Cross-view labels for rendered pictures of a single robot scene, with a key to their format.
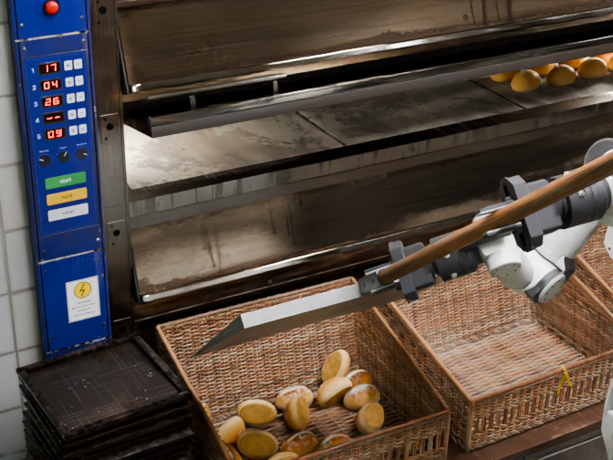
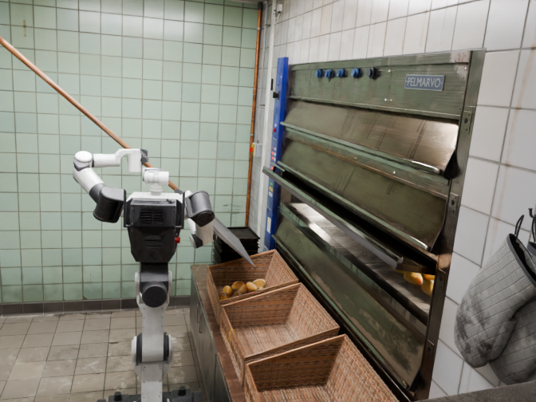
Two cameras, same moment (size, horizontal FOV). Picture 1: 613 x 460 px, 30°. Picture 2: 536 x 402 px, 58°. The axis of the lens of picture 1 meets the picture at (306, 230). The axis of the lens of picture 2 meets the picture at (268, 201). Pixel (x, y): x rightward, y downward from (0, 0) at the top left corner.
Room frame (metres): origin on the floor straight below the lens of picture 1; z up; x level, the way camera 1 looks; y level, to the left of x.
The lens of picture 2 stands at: (3.04, -2.81, 1.95)
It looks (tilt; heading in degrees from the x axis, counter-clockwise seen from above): 13 degrees down; 104
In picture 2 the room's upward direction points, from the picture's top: 4 degrees clockwise
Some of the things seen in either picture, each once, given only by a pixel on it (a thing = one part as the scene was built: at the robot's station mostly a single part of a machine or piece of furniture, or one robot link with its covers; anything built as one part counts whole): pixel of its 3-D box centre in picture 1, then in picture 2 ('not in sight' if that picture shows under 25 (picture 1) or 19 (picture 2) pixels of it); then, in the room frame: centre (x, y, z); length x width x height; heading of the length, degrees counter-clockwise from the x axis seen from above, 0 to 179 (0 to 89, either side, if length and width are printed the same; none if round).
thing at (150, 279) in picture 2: not in sight; (154, 278); (2.00, -0.79, 1.01); 0.28 x 0.13 x 0.18; 119
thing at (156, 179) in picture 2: not in sight; (157, 180); (1.96, -0.71, 1.47); 0.10 x 0.07 x 0.09; 24
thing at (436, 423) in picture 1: (300, 392); (249, 283); (2.25, 0.01, 0.72); 0.56 x 0.49 x 0.28; 119
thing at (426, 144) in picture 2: not in sight; (342, 124); (2.78, -0.37, 1.80); 1.79 x 0.11 x 0.19; 120
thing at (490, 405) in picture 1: (499, 330); (274, 329); (2.55, -0.51, 0.72); 0.56 x 0.49 x 0.28; 121
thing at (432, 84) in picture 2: not in sight; (352, 83); (2.80, -0.36, 1.99); 1.80 x 0.08 x 0.21; 120
